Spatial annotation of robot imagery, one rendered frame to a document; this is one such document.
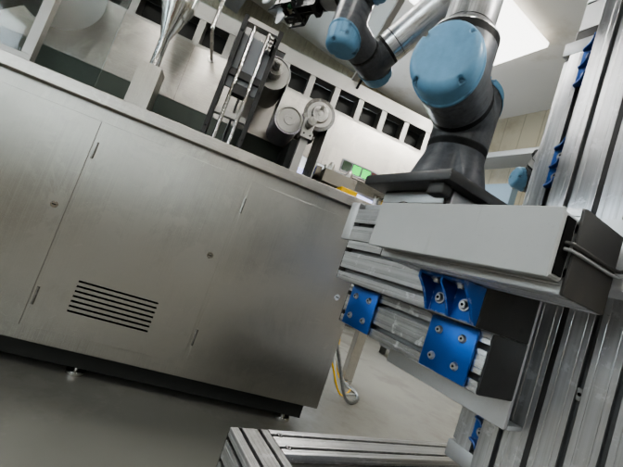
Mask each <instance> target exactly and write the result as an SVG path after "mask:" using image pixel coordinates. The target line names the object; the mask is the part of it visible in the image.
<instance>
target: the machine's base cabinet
mask: <svg viewBox="0 0 623 467"><path fill-rule="evenodd" d="M349 213H350V208H349V207H347V206H344V205H342V204H339V203H338V202H336V201H333V200H331V199H328V198H326V197H323V196H319V195H317V194H315V193H313V192H311V191H308V190H306V189H303V188H301V187H298V186H296V185H294V184H292V183H288V182H285V181H283V180H281V179H278V178H276V177H273V176H272V175H269V174H267V173H264V172H262V171H259V170H256V169H253V168H251V167H249V166H247V165H244V164H242V163H239V162H237V161H234V160H232V159H230V158H227V157H224V156H222V155H219V154H217V153H214V152H212V151H209V150H208V149H205V148H203V147H201V146H198V145H194V144H192V143H189V142H187V141H185V140H183V139H180V138H178V137H176V136H173V135H171V134H168V133H165V132H163V131H160V130H158V129H155V128H153V127H151V126H148V125H146V124H144V123H142V122H139V121H137V120H133V119H130V118H128V117H125V116H123V115H122V114H119V113H117V112H114V111H112V110H109V109H107V108H104V107H101V106H99V105H97V104H94V103H92V102H89V101H87V100H84V99H82V98H80V97H78V96H75V95H72V94H69V93H67V92H64V91H62V90H59V89H57V88H55V87H53V86H50V85H48V84H45V83H43V82H39V81H37V80H35V79H33V78H30V77H28V76H25V75H23V74H20V73H18V72H16V71H14V70H12V69H8V68H5V67H3V66H0V351H3V352H6V353H11V354H15V355H20V356H23V357H28V358H32V359H37V360H44V361H48V362H53V363H56V364H60V365H65V366H69V367H67V368H66V371H65V373H66V374H67V375H69V376H73V377H81V376H84V375H85V373H86V371H90V372H98V373H102V374H106V375H110V376H115V377H119V378H123V379H127V380H131V381H136V382H139V383H144V384H148V385H155V386H160V387H164V388H169V389H172V390H177V391H181V392H185V393H189V394H193V395H198V396H202V397H206V398H214V399H218V400H222V401H226V402H231V403H235V404H239V405H243V406H248V407H251V408H255V409H260V410H267V411H271V412H275V415H274V418H275V419H276V420H278V421H280V422H282V423H287V422H288V421H289V416H293V417H297V418H299V416H300V414H301V411H302V408H303V406H306V407H310V408H315V409H317V407H318V404H319V401H320V398H321V395H322V393H323V390H324V385H325V382H326V379H327V376H328V374H329V371H330V368H331V365H332V362H333V359H334V356H335V354H336V351H337V346H338V343H339V340H340V337H341V335H342V332H343V329H344V326H345V323H344V322H341V321H340V320H339V317H340V314H341V311H342V309H343V306H344V303H345V300H346V297H347V294H348V292H349V289H350V284H352V283H350V282H347V281H344V280H342V279H339V278H337V271H338V268H339V266H340V263H341V260H342V258H343V255H344V252H345V249H346V246H347V243H348V241H347V240H345V239H342V238H341V235H342V233H343V230H344V227H345V224H346V221H347V218H348V216H349Z"/></svg>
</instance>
